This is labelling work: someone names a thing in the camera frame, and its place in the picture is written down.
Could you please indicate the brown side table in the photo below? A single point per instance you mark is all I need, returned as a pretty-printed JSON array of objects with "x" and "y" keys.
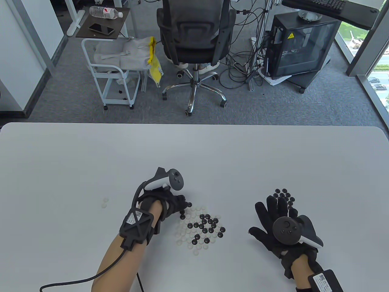
[{"x": 121, "y": 27}]

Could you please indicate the grey window pillar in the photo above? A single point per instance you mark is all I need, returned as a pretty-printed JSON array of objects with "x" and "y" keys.
[{"x": 364, "y": 54}]

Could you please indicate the black wheeled platform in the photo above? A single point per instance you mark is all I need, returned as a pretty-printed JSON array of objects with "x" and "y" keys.
[{"x": 307, "y": 80}]

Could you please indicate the black smartphone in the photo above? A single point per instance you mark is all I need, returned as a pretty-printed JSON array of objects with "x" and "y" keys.
[{"x": 101, "y": 29}]

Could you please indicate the black mesh office chair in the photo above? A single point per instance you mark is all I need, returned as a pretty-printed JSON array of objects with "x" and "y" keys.
[{"x": 194, "y": 33}]

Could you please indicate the person's right hand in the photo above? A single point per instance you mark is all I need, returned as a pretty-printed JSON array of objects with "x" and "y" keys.
[{"x": 273, "y": 240}]

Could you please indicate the black and white controller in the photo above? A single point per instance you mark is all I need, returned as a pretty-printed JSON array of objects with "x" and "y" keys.
[
  {"x": 176, "y": 178},
  {"x": 285, "y": 229}
]

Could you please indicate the black labelled wrist camera box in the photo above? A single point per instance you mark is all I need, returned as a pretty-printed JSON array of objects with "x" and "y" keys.
[{"x": 325, "y": 283}]

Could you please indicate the person's left forearm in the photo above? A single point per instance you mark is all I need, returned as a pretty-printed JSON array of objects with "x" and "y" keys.
[{"x": 121, "y": 267}]

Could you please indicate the round silver stand base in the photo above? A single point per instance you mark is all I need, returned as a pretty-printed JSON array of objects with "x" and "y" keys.
[{"x": 310, "y": 16}]

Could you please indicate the white power strip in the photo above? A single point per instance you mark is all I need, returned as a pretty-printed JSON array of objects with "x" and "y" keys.
[{"x": 253, "y": 42}]

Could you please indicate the white desk leg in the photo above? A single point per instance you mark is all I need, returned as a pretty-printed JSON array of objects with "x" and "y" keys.
[{"x": 74, "y": 27}]

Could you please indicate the white rolling cart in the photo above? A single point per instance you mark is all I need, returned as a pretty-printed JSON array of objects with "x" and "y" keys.
[{"x": 106, "y": 74}]

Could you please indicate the aluminium frame post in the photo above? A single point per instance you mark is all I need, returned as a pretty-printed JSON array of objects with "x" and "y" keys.
[{"x": 251, "y": 85}]

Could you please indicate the black and white left controller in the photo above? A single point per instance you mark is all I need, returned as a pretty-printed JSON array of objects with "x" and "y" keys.
[{"x": 176, "y": 178}]

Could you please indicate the grey fabric bag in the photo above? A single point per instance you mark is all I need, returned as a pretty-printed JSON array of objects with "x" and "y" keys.
[{"x": 133, "y": 54}]

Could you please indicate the black and white right controller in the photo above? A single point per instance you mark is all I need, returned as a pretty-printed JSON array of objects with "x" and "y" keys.
[{"x": 285, "y": 229}]

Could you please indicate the black keyboard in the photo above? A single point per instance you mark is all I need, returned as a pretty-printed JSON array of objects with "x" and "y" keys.
[{"x": 325, "y": 5}]

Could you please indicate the yellow plastic bag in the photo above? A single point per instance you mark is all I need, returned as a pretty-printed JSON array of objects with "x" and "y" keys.
[{"x": 155, "y": 71}]

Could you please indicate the clear plastic water bottle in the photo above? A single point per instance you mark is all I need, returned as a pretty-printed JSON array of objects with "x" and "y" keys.
[{"x": 101, "y": 12}]

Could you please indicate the white papers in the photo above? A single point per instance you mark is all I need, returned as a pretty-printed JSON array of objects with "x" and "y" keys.
[{"x": 273, "y": 80}]

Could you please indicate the pile of mixed go stones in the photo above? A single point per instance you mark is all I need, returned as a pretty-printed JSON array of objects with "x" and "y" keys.
[{"x": 196, "y": 225}]

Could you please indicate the black patterned wrist camera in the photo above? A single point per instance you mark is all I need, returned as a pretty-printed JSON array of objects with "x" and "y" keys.
[{"x": 136, "y": 225}]

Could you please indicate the person's left hand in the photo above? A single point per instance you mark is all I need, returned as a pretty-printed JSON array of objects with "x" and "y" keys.
[{"x": 170, "y": 202}]

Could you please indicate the black computer case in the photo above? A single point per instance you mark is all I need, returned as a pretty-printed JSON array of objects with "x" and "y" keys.
[{"x": 304, "y": 48}]

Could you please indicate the cluster of black go stones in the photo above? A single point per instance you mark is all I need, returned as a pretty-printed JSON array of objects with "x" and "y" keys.
[{"x": 284, "y": 191}]

